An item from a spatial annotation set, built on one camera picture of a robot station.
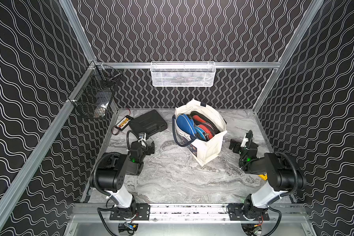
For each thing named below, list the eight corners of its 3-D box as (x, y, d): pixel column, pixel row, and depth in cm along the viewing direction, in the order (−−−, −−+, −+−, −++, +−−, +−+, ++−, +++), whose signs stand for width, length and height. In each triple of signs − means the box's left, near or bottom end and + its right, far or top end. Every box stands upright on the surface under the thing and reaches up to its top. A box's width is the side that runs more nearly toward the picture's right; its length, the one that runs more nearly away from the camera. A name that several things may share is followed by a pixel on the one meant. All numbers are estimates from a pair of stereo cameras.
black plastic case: (141, 143, 102) (139, 138, 98) (129, 125, 112) (127, 120, 108) (168, 128, 111) (167, 123, 106) (155, 113, 121) (154, 108, 116)
